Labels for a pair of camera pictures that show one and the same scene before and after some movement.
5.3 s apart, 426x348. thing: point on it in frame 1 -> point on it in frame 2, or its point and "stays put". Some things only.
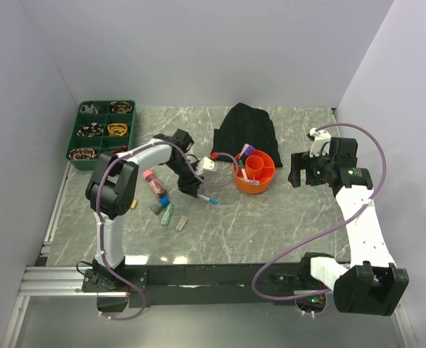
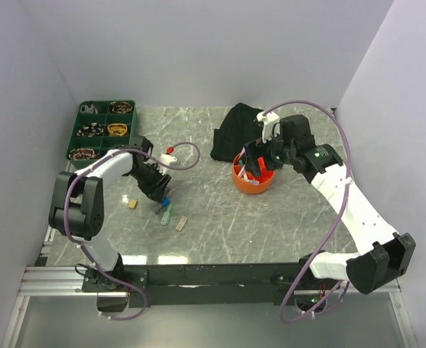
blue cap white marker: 252,182 stays put
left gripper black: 190,185 -> 155,191
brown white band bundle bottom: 82,154 stays put
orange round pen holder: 255,172 stays put
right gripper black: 298,162 -> 252,152
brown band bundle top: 120,106 stays put
